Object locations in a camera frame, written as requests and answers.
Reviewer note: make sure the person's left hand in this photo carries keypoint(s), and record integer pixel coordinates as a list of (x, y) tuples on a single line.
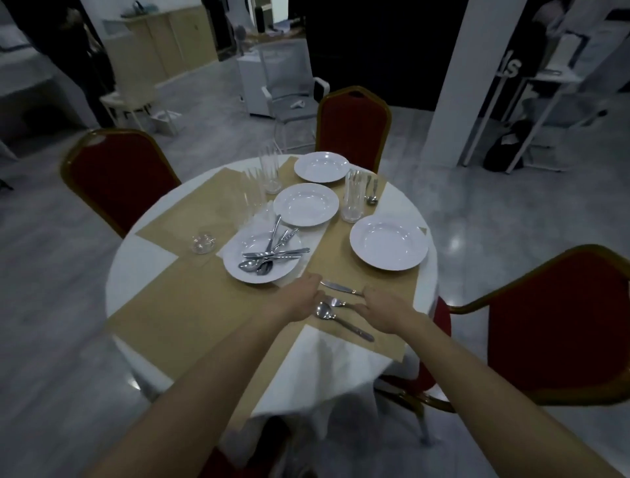
[(298, 300)]

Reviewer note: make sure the person's right hand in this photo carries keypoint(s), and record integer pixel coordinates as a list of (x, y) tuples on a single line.
[(384, 310)]

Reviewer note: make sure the person's left fingers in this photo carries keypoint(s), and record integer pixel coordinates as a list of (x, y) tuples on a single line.
[(312, 283)]

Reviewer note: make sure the person's right thumb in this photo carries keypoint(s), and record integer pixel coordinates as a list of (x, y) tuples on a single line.
[(355, 308)]

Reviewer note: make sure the silver table fork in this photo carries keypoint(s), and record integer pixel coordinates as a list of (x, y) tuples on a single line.
[(335, 302), (287, 238)]

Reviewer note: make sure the person's right forearm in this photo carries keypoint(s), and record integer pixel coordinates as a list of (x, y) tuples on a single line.
[(492, 389)]

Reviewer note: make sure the person's left forearm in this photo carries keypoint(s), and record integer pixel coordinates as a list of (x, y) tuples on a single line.
[(197, 394)]

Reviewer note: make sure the silver table knife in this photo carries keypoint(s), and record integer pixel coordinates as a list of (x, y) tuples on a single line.
[(339, 287), (280, 253)]

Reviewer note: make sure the silver table spoon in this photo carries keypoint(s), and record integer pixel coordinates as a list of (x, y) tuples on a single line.
[(372, 197), (247, 266), (272, 241), (325, 311)]

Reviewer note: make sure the tan paper placemat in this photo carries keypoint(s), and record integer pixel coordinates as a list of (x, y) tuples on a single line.
[(339, 251), (197, 211), (187, 315)]

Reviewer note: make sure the white deep plate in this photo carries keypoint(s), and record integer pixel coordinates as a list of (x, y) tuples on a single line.
[(389, 242), (321, 166), (306, 204), (236, 256)]

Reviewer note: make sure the white round tablecloth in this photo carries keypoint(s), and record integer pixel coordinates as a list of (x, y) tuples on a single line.
[(320, 374)]

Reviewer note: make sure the tall clear drinking glass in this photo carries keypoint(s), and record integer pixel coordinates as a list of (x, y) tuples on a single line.
[(353, 197), (270, 170), (256, 194)]

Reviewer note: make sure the short clear glass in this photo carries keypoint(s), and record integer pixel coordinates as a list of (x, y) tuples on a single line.
[(203, 244)]

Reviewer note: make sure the red gold-framed banquet chair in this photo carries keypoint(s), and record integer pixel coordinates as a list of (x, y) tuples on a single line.
[(118, 177), (551, 325), (352, 128)]

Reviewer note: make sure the grey mesh office chair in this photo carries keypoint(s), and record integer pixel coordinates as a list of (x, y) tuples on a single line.
[(290, 83)]

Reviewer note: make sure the white floor appliance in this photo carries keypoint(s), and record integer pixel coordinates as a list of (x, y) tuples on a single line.
[(251, 83)]

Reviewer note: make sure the white open box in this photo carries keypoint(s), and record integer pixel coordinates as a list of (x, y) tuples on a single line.
[(166, 122)]

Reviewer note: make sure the black bag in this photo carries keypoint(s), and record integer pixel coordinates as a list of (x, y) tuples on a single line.
[(507, 147)]

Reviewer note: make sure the white chair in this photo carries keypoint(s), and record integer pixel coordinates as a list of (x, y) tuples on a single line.
[(130, 83)]

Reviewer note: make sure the light wooden cabinet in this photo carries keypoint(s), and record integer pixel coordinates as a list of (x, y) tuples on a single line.
[(167, 39)]

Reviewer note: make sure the white metal frame table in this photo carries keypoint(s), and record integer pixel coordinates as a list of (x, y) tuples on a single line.
[(534, 79)]

